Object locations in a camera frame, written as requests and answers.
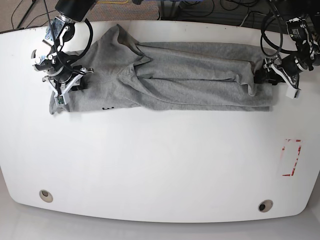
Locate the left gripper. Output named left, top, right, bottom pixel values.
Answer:
left=254, top=53, right=314, bottom=89

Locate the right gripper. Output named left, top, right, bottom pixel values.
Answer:
left=42, top=69, right=87, bottom=97

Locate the grey t-shirt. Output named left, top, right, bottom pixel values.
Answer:
left=49, top=25, right=273, bottom=114

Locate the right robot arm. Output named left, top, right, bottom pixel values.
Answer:
left=31, top=0, right=97, bottom=103

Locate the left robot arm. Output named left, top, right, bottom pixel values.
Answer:
left=254, top=0, right=320, bottom=91

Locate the red tape rectangle marking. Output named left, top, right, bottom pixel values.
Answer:
left=278, top=139, right=302, bottom=177

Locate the black tripod stand leg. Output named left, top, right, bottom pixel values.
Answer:
left=16, top=0, right=37, bottom=29

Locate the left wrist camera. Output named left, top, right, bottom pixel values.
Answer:
left=286, top=86, right=300, bottom=99

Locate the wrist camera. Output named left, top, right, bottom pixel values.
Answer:
left=54, top=94, right=70, bottom=106
left=286, top=86, right=300, bottom=99

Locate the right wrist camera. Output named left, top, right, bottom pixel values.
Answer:
left=54, top=94, right=70, bottom=106

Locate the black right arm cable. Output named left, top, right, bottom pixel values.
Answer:
left=42, top=0, right=95, bottom=73

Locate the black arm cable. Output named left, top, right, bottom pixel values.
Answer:
left=42, top=0, right=95, bottom=73
left=259, top=0, right=298, bottom=58

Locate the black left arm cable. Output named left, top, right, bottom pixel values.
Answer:
left=259, top=0, right=298, bottom=58

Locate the yellow floor cable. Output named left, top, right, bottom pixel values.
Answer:
left=99, top=1, right=130, bottom=6

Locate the left table cable grommet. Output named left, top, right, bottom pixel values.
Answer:
left=39, top=190, right=53, bottom=203

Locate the table cable grommet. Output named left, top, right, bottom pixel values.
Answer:
left=258, top=199, right=273, bottom=213
left=39, top=190, right=53, bottom=203

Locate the right table cable grommet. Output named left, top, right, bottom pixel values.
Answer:
left=258, top=199, right=273, bottom=213

